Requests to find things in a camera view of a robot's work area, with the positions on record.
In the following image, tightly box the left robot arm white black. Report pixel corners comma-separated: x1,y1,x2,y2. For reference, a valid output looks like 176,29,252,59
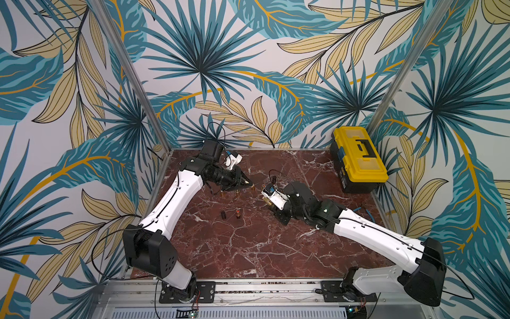
123,152,252,291

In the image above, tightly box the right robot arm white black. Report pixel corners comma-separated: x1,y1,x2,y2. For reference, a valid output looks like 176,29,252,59
262,182,446,307

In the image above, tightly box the yellow black toolbox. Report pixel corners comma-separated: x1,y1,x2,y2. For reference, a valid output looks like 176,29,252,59
330,126,389,194

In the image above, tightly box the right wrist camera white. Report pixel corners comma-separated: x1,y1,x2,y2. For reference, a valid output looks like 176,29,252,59
262,183,289,211

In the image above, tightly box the blue handled tool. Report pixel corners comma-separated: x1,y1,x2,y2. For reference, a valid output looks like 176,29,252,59
353,206,376,223

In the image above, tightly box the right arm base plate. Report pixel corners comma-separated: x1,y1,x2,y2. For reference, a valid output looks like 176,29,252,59
320,280,377,303

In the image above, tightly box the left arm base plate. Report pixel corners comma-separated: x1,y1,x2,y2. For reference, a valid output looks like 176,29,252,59
158,281,216,304

